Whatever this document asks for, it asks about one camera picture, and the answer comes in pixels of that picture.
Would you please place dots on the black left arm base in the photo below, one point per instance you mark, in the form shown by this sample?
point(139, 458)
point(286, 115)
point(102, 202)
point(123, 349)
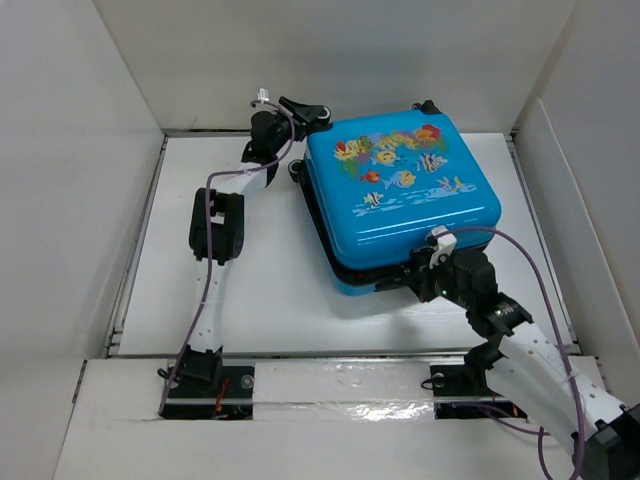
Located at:
point(232, 400)

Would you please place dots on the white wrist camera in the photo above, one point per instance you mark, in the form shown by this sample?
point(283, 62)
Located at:
point(443, 242)
point(262, 98)

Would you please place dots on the blue hard-shell suitcase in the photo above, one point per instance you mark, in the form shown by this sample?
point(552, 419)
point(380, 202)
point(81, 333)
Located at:
point(375, 187)

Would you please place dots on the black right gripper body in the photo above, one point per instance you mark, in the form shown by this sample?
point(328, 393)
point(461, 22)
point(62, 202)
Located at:
point(440, 281)

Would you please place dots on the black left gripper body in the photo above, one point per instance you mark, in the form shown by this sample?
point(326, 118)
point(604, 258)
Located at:
point(283, 131)

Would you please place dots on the aluminium mounting rail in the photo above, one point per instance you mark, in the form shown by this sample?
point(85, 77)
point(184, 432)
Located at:
point(456, 353)

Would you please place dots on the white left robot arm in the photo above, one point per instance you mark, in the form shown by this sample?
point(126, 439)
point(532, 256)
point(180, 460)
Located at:
point(216, 234)

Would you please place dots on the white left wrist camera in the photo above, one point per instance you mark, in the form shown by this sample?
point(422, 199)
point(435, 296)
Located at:
point(262, 98)

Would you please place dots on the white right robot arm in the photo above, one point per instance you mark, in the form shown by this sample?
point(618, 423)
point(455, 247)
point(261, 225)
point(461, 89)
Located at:
point(520, 363)

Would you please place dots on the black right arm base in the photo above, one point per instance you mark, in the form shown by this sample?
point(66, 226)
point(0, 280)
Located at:
point(457, 395)

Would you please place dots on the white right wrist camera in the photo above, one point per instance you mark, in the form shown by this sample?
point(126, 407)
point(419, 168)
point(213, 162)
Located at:
point(443, 242)

